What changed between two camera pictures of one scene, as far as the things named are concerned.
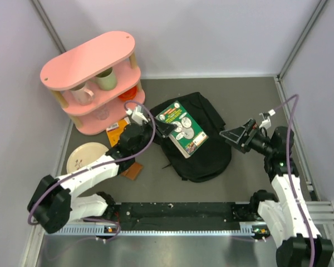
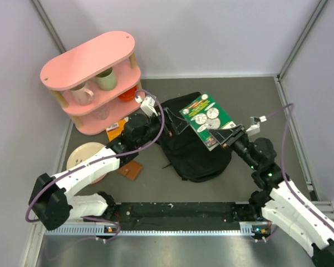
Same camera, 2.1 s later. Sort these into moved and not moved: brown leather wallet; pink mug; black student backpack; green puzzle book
Moved: green puzzle book
Not moved: pink mug; brown leather wallet; black student backpack
